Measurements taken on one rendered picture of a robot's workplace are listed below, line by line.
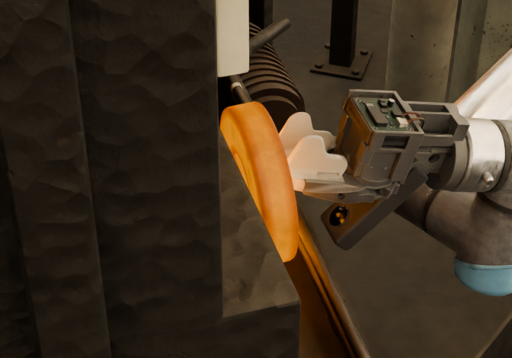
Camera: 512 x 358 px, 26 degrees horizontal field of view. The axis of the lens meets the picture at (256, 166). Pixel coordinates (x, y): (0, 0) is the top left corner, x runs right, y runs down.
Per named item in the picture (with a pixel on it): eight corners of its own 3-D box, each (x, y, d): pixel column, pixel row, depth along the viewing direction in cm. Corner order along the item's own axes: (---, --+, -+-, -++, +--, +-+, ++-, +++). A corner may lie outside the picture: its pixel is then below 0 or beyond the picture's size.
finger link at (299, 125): (250, 102, 104) (338, 105, 107) (235, 152, 107) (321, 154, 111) (260, 122, 101) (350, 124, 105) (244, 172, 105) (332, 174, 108)
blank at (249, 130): (265, 190, 95) (302, 182, 96) (216, 75, 105) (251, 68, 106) (264, 299, 106) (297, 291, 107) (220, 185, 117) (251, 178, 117)
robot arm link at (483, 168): (454, 161, 118) (488, 211, 112) (417, 161, 116) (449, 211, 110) (480, 103, 114) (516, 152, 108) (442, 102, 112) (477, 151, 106)
